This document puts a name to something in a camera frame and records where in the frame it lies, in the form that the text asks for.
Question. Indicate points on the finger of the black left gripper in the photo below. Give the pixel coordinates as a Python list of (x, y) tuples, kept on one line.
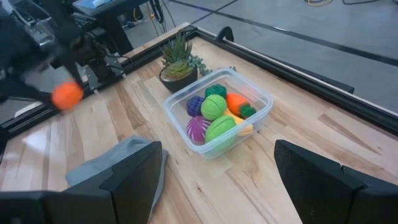
[(71, 67), (46, 99)]

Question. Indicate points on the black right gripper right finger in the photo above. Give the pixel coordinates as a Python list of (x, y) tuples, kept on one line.
[(311, 186)]

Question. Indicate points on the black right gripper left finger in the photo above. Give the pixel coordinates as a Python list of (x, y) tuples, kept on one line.
[(133, 186)]

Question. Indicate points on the orange toy pumpkin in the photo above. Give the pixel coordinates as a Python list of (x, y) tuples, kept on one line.
[(66, 96)]

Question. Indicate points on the purple toy onion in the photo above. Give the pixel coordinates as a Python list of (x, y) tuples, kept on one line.
[(197, 129)]

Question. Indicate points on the yellow toy banana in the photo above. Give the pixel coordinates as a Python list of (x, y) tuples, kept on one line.
[(246, 129)]

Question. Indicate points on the purple toy grapes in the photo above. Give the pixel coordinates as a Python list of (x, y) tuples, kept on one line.
[(195, 105)]

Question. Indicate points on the oval green toy vegetable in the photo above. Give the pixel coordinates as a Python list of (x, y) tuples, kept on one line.
[(219, 129)]

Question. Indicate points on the orange toy carrot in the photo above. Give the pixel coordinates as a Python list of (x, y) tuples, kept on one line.
[(236, 102)]

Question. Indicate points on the green toy lime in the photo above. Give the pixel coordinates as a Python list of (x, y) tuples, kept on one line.
[(213, 107)]

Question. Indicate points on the dark green toy broccoli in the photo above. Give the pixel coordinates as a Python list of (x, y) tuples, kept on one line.
[(215, 90)]

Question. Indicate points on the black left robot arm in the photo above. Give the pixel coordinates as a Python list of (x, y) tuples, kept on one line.
[(93, 59)]

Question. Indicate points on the clear plastic tupperware container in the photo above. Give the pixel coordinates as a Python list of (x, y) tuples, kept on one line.
[(262, 107)]

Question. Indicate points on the grey cloth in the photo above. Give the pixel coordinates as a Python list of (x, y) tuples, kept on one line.
[(109, 161)]

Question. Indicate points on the blue desk mat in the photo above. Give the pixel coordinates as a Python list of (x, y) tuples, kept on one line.
[(90, 3)]

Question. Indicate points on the grey desk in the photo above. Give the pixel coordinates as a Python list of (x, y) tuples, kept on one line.
[(118, 18)]

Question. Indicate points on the potted succulent plant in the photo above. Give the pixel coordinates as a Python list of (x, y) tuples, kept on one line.
[(178, 70)]

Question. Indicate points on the black aluminium table frame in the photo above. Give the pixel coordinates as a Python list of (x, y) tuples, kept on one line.
[(357, 109)]

